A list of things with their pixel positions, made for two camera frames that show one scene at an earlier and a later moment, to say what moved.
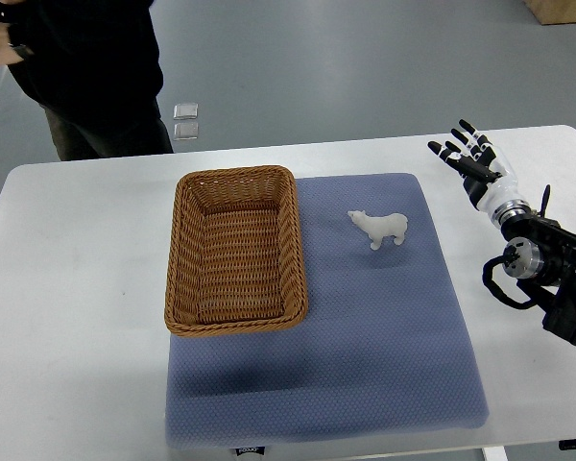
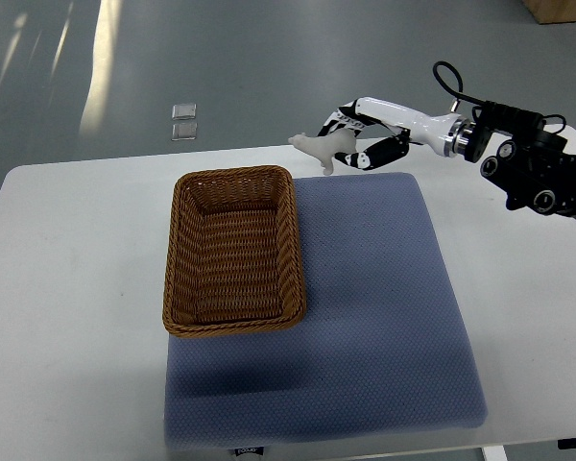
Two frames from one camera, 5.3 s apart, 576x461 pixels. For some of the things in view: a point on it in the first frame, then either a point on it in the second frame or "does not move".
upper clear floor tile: (185, 111) does not move
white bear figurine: (377, 228) to (324, 146)
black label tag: (256, 449) does not move
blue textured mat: (384, 345) does not move
